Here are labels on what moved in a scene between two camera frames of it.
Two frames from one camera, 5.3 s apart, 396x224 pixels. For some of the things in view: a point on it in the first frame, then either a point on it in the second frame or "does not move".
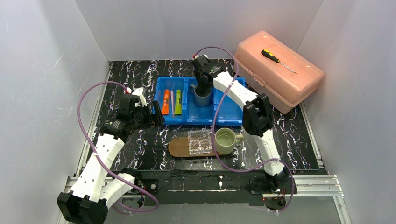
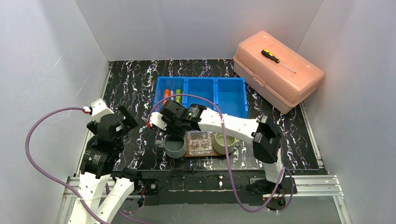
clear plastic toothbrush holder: (200, 142) does not move
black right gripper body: (202, 81) to (173, 124)
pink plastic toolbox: (269, 65) does not move
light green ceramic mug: (225, 140) does not move
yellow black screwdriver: (269, 54) does not move
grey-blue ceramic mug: (201, 99) to (175, 146)
